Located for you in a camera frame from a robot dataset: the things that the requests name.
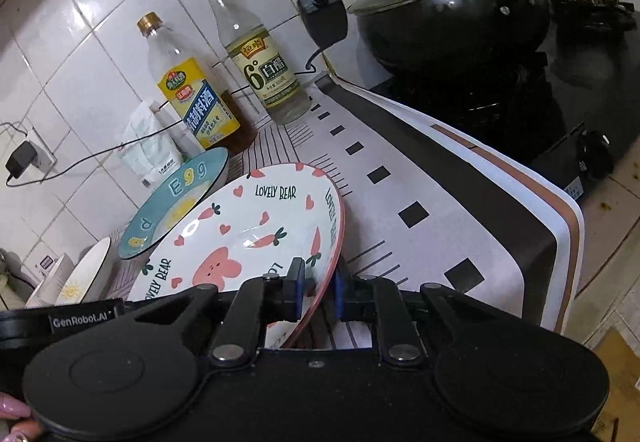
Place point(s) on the printed table mat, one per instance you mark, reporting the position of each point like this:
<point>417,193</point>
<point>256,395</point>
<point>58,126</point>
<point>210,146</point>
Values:
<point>425,172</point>

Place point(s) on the black gas stove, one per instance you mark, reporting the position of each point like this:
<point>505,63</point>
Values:
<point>525,122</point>

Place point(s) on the white bowl with sun print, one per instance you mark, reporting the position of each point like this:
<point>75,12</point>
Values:
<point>60,291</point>

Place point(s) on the white plate with carrot print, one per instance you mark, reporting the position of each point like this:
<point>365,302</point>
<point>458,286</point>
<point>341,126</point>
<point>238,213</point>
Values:
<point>225,222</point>

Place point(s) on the wall sticker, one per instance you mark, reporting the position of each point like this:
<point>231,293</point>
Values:
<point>46,263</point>

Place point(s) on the large black power adapter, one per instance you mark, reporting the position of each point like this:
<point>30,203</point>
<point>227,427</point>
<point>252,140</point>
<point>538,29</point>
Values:
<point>322,17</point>

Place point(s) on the black stove knob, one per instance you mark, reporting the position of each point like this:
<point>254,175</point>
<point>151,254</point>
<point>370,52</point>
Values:
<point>594,152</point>

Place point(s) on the white plastic bag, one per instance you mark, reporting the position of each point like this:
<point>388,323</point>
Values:
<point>145,147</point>

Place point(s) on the cooking wine bottle yellow label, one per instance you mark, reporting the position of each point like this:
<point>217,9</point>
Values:
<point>200,107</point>

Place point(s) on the clear vinegar bottle yellow cap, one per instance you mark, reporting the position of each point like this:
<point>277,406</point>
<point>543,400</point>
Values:
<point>265,72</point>

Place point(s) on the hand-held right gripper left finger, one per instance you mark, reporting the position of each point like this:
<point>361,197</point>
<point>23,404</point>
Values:
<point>298,284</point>

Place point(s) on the small black power adapter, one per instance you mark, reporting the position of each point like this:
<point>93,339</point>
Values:
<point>20,161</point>

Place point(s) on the person's left hand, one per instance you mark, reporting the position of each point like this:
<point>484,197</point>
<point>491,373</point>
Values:
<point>12,409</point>

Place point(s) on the white wall socket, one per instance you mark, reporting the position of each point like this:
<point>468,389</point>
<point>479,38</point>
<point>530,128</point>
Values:
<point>46,155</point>

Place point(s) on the blue plate with yellow print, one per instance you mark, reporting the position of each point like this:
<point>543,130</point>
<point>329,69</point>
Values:
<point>165,207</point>

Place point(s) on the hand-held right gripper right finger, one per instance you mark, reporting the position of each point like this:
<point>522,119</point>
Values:
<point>339,296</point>

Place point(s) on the white rice cooker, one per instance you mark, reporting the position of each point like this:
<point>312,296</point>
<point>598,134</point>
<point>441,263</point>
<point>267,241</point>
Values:
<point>7,292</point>

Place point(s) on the cardboard box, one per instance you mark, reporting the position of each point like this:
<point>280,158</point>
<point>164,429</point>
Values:
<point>620,372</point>

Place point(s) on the white bowl with dark rim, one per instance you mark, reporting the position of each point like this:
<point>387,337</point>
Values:
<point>97,272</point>

